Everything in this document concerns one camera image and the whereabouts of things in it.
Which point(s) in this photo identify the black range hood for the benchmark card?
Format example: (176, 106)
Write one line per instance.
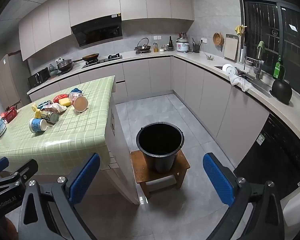
(97, 31)

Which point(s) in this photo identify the orange colander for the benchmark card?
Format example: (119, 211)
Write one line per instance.
(218, 39)

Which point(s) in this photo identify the red basket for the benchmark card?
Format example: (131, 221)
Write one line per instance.
(10, 115)

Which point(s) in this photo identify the black microwave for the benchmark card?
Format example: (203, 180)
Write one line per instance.
(38, 78)

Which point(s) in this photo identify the clear plastic bag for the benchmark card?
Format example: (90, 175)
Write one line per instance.
(73, 95)

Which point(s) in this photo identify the yellow hanging cloth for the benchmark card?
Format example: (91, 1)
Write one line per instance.
(240, 30)

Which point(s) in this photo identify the black wok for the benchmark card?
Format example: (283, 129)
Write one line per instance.
(90, 57)

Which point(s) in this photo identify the dark pot with lid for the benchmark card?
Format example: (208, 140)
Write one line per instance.
(64, 65)

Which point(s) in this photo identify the red snack packet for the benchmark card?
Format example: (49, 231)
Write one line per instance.
(60, 97)

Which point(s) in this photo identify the black dishwasher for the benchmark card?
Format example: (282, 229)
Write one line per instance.
(275, 155)

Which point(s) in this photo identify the small wooden stool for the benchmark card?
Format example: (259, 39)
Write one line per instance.
(140, 171)

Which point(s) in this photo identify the metal faucet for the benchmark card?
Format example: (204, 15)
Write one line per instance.
(258, 67)

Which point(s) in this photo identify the beige refrigerator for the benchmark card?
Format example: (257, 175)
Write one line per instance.
(7, 82)

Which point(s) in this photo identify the yellow sponge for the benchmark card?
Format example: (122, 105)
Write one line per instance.
(64, 102)

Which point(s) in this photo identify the white plate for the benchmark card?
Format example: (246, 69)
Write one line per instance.
(228, 69)

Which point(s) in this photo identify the green cloth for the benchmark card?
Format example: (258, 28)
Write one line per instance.
(260, 46)

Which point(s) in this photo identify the pink white crumpled packet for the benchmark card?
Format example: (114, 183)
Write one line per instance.
(55, 107)

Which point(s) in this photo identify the blue cloth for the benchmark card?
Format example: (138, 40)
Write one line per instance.
(76, 90)

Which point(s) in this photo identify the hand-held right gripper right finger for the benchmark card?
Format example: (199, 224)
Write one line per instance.
(218, 180)

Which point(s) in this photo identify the small bowl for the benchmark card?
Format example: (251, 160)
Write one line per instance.
(210, 57)

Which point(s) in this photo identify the green bottle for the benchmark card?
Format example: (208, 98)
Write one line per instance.
(278, 71)

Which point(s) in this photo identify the white cutting board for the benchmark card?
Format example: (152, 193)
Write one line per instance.
(230, 47)

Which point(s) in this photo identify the white cloth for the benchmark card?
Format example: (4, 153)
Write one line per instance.
(241, 83)

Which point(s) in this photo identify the dark glass bottle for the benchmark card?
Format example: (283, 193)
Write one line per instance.
(170, 44)

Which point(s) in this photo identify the yellow plastic wrapper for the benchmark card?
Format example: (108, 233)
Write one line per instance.
(34, 108)

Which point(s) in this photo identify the pink paper cup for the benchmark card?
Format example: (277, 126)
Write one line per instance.
(80, 104)

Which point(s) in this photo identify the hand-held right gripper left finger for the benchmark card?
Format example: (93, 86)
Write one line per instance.
(83, 177)

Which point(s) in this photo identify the green checked tablecloth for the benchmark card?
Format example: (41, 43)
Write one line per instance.
(72, 135)

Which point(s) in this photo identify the blue white paper cup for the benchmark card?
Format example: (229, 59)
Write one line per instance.
(37, 125)

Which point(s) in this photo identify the metal pan with lid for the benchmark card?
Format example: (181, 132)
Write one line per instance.
(143, 47)

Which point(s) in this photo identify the black kettle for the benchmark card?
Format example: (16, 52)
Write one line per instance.
(281, 92)

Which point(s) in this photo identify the black gas stove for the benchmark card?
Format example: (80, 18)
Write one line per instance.
(105, 60)

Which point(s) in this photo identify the blue snack packet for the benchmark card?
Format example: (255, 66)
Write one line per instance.
(45, 104)

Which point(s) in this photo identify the black plastic bucket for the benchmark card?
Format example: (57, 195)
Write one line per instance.
(160, 161)

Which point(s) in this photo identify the dark window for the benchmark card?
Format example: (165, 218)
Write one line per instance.
(265, 17)

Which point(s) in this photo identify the white knife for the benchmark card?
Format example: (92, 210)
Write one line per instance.
(242, 55)

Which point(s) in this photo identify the yellow oil jar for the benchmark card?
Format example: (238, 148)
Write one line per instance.
(155, 48)

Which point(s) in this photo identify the white rice cooker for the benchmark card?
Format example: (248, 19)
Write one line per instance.
(182, 46)

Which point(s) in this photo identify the yellow black printed snack pack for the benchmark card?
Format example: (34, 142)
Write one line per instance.
(48, 116)

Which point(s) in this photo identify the grey upper cabinets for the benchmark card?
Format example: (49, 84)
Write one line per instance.
(102, 2)

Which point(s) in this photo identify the grey base cabinets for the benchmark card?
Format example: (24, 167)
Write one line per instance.
(210, 97)

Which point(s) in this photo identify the black utensil holder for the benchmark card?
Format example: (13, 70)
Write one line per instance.
(196, 48)

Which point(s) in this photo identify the white kitchen island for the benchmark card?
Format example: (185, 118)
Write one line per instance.
(120, 160)

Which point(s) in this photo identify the kitchen sink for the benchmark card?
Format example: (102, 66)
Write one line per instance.
(262, 86)

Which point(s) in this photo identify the teal ceramic jar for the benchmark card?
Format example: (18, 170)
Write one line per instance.
(53, 70)

